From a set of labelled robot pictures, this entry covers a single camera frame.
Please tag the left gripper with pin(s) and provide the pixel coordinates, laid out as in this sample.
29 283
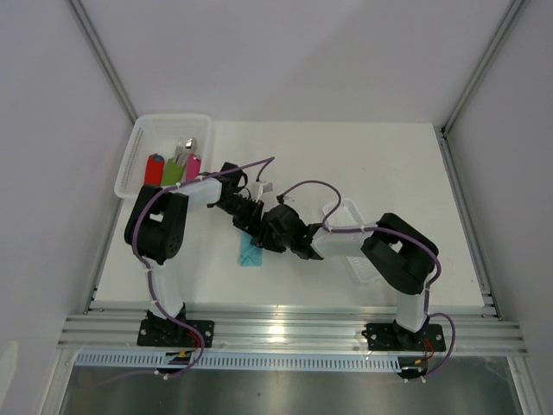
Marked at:
251 222

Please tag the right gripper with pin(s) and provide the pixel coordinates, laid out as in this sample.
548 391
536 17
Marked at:
265 239

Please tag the teal paper napkin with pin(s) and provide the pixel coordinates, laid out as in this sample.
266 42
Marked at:
249 255

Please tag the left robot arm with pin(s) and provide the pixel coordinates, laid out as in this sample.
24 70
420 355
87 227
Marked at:
156 231

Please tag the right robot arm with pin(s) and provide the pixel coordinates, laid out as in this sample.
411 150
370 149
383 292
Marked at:
406 260

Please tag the pink napkin roll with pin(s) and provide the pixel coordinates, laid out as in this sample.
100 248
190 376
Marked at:
193 167

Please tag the red napkin roll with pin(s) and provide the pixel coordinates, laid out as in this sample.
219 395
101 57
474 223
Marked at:
154 170

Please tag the small white plastic tray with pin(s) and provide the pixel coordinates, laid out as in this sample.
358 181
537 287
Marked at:
358 268

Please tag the large white plastic basket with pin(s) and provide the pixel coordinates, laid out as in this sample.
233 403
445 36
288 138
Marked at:
159 134

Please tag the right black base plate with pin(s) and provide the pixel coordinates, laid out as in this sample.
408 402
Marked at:
391 337

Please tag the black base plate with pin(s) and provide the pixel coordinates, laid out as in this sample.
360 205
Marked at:
162 333
391 337

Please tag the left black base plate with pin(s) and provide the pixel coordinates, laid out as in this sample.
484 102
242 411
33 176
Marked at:
162 333

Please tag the white slotted cable duct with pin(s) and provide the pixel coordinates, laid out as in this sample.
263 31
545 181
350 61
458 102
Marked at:
235 361

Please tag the right aluminium frame post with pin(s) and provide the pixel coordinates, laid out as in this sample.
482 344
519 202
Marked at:
491 51

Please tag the aluminium frame post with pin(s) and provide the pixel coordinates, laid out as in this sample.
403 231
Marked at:
491 51
94 42

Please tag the aluminium mounting rail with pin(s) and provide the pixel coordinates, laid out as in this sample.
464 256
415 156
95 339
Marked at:
292 329

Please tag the left aluminium frame post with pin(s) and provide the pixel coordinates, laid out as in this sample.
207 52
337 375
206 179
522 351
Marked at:
94 42

